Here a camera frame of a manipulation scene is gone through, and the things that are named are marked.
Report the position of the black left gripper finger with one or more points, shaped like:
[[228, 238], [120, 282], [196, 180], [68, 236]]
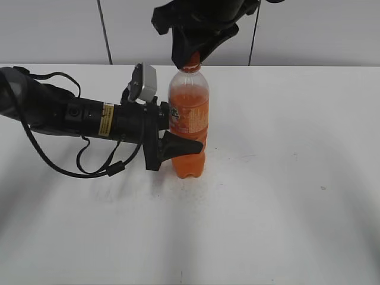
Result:
[[172, 146]]

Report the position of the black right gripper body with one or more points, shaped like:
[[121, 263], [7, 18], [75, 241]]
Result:
[[208, 15]]

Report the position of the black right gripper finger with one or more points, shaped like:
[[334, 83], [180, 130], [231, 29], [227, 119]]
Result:
[[186, 42], [212, 42]]

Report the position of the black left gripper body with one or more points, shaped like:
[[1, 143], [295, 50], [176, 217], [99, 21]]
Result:
[[141, 124]]

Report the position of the orange bottle cap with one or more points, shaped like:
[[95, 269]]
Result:
[[193, 65]]

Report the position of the orange soda bottle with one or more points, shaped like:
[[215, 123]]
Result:
[[188, 97]]

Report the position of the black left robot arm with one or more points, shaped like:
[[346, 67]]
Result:
[[48, 109]]

